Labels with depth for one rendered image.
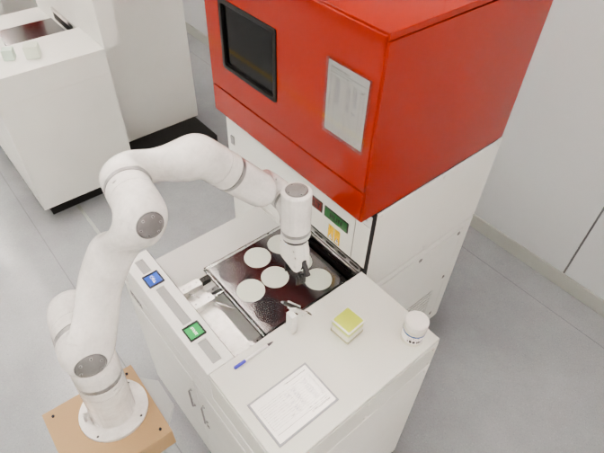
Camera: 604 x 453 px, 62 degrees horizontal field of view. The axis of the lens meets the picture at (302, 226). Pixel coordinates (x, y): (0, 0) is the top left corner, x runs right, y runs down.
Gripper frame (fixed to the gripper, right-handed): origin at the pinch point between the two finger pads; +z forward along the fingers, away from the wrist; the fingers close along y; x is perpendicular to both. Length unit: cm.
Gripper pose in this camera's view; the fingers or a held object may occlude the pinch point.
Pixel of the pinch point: (295, 272)
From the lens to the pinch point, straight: 152.5
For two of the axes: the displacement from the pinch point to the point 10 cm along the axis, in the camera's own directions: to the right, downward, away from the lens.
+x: 8.6, -3.3, 3.9
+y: 5.1, 5.8, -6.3
